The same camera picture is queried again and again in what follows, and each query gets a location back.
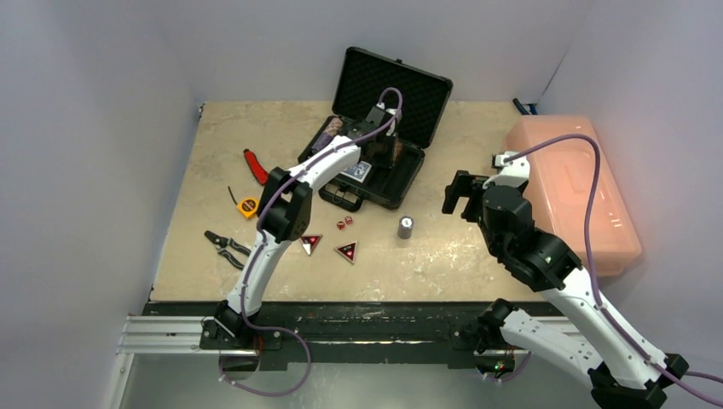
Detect grey purple poker chip stack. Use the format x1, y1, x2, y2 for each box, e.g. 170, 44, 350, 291
397, 216, 414, 239

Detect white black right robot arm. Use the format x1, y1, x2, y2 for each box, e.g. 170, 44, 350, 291
442, 170, 689, 408

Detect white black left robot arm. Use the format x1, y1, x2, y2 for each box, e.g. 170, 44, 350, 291
205, 102, 402, 349

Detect black poker set case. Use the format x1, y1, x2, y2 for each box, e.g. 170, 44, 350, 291
298, 47, 454, 212

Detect blue backed playing card deck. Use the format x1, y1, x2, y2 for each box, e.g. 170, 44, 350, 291
341, 161, 373, 183

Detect orange purple poker chip stack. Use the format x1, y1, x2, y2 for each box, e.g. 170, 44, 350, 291
322, 117, 344, 138

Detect translucent pink storage bin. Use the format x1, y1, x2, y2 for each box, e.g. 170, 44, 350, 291
503, 115, 641, 277

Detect triangular dealer button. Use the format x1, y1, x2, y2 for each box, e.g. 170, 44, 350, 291
334, 241, 358, 264
299, 234, 323, 256

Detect red black utility knife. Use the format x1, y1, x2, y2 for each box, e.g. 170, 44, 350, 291
243, 148, 269, 186

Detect yellow tape measure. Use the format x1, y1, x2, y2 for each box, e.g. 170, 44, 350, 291
227, 186, 259, 220

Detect black pliers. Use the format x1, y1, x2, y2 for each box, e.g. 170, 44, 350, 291
204, 230, 251, 271

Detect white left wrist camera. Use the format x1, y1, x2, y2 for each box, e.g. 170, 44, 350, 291
369, 102, 401, 135

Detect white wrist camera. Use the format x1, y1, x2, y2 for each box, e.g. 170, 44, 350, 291
487, 151, 531, 189
369, 102, 401, 135

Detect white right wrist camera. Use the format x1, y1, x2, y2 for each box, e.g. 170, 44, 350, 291
487, 151, 531, 189

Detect black aluminium mounting rail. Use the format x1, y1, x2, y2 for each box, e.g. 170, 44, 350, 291
115, 302, 566, 374

